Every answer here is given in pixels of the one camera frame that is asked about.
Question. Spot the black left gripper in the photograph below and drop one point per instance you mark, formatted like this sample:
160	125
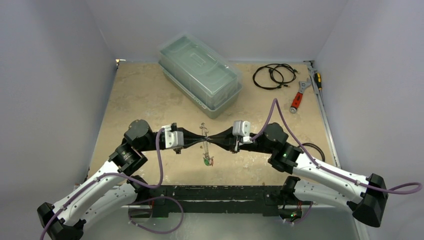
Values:
187	135

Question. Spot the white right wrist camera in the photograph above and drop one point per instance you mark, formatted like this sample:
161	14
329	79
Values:
242	130

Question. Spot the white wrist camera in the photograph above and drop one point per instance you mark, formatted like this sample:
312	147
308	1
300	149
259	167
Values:
173	138
242	130

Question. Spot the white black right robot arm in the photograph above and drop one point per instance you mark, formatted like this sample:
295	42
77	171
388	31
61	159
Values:
355	192

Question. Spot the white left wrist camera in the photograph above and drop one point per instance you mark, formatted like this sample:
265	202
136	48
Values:
173	138

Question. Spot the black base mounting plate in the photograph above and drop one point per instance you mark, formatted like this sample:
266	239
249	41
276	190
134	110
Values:
269	201

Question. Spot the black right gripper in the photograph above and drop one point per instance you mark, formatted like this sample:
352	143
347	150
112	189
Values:
234	141

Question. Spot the black yellow screwdriver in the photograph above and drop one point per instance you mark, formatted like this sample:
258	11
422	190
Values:
318	81

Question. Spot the clear green plastic storage box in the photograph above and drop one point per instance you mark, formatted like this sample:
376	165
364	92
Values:
203	75

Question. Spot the red handled adjustable wrench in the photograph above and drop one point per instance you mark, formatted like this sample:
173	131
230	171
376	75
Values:
303	85

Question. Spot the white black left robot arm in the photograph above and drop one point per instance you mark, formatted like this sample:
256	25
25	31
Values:
114	184

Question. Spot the steel perforated key plate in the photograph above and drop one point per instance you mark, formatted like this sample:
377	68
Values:
205	132

